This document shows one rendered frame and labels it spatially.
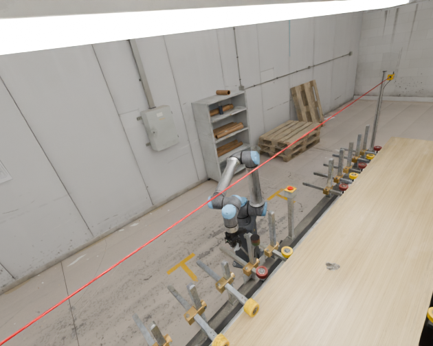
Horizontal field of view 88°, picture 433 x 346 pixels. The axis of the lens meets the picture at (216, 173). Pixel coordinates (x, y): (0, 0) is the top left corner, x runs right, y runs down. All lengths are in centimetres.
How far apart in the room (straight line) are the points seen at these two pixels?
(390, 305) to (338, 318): 29
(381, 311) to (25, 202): 364
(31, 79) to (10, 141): 74
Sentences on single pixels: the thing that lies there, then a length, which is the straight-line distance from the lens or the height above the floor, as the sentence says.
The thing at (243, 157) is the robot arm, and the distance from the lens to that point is 194.
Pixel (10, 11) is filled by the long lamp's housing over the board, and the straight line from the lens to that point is 42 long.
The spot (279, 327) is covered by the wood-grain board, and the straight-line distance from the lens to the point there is 151.
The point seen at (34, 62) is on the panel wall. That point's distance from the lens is 343.
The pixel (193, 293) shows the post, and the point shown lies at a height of 112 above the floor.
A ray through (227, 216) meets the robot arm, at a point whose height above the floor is 135.
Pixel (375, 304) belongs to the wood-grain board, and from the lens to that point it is 167.
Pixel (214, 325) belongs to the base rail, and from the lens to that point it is 177.
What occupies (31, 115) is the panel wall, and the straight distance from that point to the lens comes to 343.
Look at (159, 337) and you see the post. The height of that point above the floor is 104.
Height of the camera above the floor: 225
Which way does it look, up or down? 28 degrees down
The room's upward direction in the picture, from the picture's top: 11 degrees counter-clockwise
